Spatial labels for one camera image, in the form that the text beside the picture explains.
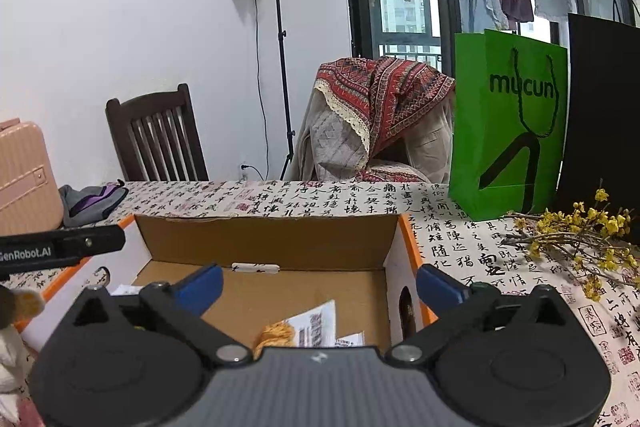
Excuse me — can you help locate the black paper bag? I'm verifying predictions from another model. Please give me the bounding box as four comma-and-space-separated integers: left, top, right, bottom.
555, 0, 640, 218

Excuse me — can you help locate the beige grey draped garment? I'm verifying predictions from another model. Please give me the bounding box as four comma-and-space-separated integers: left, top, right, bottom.
290, 82, 453, 185

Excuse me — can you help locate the pumpkin print cardboard box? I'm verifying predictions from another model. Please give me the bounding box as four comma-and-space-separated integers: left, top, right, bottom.
14, 213, 439, 360

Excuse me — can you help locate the green paper bag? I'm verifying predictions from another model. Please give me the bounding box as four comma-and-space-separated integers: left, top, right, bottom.
447, 29, 569, 223

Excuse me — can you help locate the dark wooden chair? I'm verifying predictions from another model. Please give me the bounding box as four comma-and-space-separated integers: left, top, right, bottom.
105, 83, 210, 182

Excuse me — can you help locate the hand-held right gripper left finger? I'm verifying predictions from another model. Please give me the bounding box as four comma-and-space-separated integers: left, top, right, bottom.
59, 264, 253, 369

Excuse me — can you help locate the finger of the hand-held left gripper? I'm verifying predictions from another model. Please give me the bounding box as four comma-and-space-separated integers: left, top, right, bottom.
55, 224, 127, 265

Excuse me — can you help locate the yellow flower branch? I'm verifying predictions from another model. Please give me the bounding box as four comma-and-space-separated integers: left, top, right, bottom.
500, 179, 640, 303

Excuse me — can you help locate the grey purple pouch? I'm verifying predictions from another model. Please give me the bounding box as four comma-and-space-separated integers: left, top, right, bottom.
58, 179, 130, 229

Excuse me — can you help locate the red patterned cloth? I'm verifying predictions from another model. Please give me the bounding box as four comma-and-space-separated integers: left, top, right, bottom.
315, 55, 457, 180

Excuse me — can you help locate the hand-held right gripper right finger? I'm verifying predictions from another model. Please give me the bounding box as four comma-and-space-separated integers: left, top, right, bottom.
387, 264, 583, 368

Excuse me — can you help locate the pink hard-shell suitcase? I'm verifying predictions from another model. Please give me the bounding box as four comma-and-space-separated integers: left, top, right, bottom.
0, 119, 65, 238

